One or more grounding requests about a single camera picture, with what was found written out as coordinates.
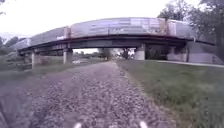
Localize trees beside bridge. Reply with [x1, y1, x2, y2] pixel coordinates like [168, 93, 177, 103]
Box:
[156, 0, 224, 63]

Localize railway bridge with concrete piers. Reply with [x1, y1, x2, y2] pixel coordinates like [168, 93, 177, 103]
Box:
[14, 33, 224, 69]

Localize grey gravel path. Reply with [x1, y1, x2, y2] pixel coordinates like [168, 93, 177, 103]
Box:
[0, 60, 179, 128]

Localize freight train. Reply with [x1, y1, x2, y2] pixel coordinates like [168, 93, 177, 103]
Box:
[14, 16, 198, 50]

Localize grass strip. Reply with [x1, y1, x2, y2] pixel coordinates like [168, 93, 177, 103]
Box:
[0, 56, 108, 86]

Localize trees beyond bridge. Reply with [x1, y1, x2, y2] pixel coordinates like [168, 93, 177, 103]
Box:
[72, 47, 136, 62]

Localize robot's own part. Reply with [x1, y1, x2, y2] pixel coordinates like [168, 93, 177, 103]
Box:
[73, 122, 83, 128]
[139, 120, 149, 128]

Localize grass field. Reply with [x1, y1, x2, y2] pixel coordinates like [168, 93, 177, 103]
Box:
[115, 59, 224, 128]

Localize distant trees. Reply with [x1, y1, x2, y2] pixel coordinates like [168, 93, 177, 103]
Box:
[0, 35, 28, 64]

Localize pale paved path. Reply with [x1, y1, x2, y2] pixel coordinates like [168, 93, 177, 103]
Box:
[154, 59, 224, 69]

